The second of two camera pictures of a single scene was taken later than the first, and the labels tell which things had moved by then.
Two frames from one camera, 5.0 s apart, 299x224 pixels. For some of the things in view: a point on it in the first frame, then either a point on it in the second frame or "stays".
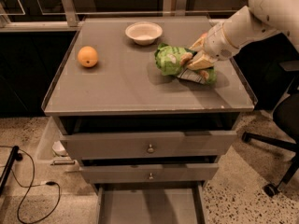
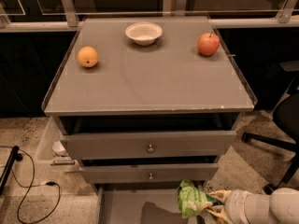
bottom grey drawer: [152, 203] stays
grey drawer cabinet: [149, 105] stays
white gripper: [219, 44] → [239, 204]
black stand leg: [8, 166] stays
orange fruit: [87, 56] stays
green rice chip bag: [172, 61] → [191, 199]
